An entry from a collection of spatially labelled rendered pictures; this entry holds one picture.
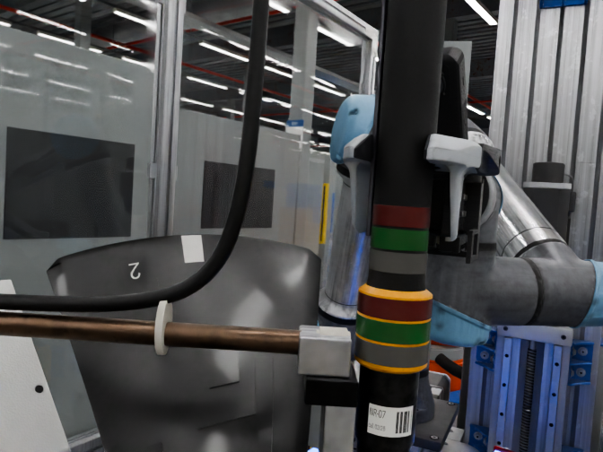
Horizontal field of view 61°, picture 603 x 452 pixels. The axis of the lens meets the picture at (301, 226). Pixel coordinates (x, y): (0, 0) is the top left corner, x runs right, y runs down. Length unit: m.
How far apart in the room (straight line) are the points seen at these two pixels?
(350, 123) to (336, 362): 0.58
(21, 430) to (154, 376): 0.20
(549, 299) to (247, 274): 0.33
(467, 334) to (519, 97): 0.75
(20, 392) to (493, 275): 0.48
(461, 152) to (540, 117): 0.92
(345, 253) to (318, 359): 0.65
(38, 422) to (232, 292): 0.24
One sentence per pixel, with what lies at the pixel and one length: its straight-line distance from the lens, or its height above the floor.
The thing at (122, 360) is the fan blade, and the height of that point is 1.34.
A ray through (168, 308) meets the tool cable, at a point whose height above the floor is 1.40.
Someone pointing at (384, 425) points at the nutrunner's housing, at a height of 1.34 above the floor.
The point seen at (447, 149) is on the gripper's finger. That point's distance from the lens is 0.29.
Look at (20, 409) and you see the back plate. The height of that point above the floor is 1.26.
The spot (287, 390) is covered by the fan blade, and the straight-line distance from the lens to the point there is 0.37.
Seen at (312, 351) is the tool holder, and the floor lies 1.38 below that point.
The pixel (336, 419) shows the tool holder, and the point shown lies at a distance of 0.31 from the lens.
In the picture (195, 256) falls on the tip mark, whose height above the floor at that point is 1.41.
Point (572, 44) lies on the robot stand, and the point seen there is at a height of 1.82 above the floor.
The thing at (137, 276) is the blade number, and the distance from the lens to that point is 0.44.
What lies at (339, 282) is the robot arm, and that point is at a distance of 0.98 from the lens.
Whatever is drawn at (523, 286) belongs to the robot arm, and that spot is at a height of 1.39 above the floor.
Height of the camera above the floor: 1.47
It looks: 3 degrees down
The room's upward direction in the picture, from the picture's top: 4 degrees clockwise
